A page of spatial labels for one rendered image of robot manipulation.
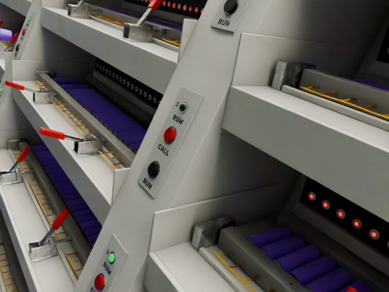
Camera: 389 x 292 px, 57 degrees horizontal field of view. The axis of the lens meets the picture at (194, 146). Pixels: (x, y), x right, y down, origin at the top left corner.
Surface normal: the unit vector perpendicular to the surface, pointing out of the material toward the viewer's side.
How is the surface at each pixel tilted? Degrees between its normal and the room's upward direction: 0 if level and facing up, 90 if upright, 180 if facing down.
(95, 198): 110
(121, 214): 90
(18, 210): 21
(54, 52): 90
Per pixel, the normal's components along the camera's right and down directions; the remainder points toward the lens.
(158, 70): -0.81, 0.09
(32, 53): 0.57, 0.39
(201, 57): -0.70, -0.23
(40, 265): 0.16, -0.92
